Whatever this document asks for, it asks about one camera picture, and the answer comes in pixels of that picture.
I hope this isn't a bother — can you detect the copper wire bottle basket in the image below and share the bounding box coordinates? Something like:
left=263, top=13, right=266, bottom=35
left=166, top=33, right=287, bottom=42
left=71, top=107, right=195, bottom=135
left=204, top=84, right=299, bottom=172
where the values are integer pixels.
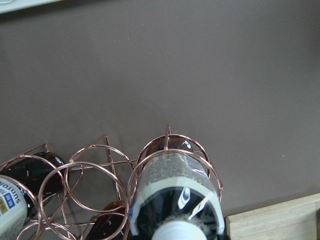
left=0, top=129, right=223, bottom=240

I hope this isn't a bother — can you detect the cream serving tray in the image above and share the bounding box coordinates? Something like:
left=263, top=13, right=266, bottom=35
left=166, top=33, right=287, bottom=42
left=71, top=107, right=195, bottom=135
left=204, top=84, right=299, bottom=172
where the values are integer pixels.
left=0, top=0, right=59, bottom=14

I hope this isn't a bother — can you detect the wooden cutting board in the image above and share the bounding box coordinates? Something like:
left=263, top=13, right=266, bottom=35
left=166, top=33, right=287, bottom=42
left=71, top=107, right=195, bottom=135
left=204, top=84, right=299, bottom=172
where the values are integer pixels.
left=226, top=193, right=320, bottom=240

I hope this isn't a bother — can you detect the tea bottle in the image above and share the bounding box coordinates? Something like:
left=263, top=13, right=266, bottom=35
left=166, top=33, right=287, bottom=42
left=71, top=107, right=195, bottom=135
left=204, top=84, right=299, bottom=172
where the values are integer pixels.
left=0, top=151, right=65, bottom=240
left=85, top=200, right=126, bottom=240
left=128, top=135, right=227, bottom=240

